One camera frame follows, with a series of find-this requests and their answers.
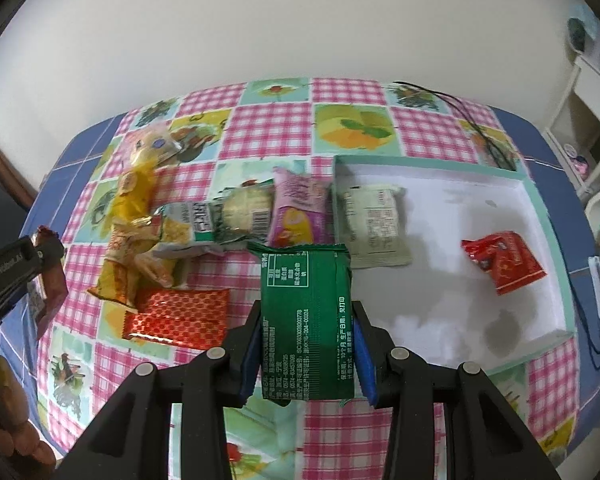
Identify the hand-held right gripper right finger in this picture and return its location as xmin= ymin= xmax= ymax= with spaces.
xmin=351 ymin=302 xmax=562 ymax=480

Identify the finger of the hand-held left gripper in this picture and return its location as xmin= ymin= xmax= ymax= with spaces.
xmin=29 ymin=235 xmax=65 ymax=275

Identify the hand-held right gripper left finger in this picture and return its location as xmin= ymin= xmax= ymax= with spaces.
xmin=55 ymin=301 xmax=262 ymax=480

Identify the brown and red snack packet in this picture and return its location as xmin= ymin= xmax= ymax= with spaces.
xmin=27 ymin=227 xmax=68 ymax=341

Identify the dark green snack packet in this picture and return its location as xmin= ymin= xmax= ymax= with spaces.
xmin=246 ymin=242 xmax=355 ymax=403

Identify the orange patterned snack packet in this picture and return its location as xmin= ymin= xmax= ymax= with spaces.
xmin=121 ymin=287 xmax=231 ymax=351

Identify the white and green chip packet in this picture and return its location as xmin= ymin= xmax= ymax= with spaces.
xmin=152 ymin=201 xmax=226 ymax=261

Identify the white box with teal rim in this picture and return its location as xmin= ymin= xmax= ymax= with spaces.
xmin=331 ymin=155 xmax=577 ymax=376

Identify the person's left hand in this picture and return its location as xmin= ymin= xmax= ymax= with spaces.
xmin=0 ymin=354 xmax=57 ymax=472

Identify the clear and yellow snack packet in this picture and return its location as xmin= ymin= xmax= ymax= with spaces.
xmin=117 ymin=127 xmax=183 ymax=221

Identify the pale green snack packet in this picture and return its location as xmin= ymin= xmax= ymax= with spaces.
xmin=341 ymin=185 xmax=413 ymax=268

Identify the round cookie packet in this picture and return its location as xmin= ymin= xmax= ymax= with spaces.
xmin=212 ymin=180 xmax=276 ymax=246

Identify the pink snack packet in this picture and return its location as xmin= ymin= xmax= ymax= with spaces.
xmin=266 ymin=166 xmax=333 ymax=248

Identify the pink checkered tablecloth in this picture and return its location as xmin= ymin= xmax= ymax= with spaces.
xmin=35 ymin=77 xmax=581 ymax=480

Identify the white shelf unit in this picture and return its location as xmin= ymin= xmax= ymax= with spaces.
xmin=542 ymin=52 xmax=600 ymax=201

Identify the brown wooden rail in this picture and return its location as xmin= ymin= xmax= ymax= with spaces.
xmin=0 ymin=120 xmax=38 ymax=207

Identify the black cable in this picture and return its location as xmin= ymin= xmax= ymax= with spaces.
xmin=395 ymin=81 xmax=600 ymax=373

